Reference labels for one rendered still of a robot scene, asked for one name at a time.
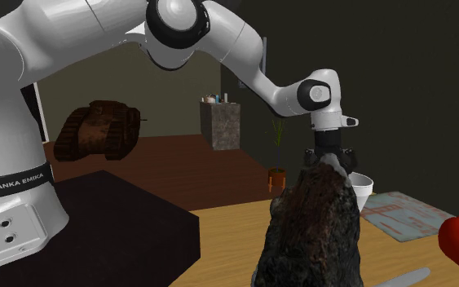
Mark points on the pale blue red book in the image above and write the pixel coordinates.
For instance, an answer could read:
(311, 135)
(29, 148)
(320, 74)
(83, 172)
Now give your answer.
(404, 216)

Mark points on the brown toy tank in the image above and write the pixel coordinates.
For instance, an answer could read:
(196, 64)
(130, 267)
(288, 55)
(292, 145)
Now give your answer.
(98, 131)

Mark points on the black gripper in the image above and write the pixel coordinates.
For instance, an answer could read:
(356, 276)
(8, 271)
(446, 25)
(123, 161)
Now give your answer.
(327, 144)

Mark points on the black robot stand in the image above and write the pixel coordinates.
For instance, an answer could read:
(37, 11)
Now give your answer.
(125, 238)

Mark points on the potted green plant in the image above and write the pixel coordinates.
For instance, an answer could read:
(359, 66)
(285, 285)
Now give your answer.
(277, 159)

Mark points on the dark furry animal figure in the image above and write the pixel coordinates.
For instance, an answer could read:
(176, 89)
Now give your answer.
(312, 226)

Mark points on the white cup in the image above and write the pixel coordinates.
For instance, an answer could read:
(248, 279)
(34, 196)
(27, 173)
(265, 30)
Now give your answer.
(362, 188)

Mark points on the grey stone cabinet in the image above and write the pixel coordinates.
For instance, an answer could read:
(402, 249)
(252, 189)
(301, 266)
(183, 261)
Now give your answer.
(221, 125)

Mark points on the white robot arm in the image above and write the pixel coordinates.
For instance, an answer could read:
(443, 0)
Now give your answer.
(10, 131)

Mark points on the grey knife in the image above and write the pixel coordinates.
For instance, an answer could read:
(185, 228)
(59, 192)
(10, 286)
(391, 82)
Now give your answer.
(406, 278)

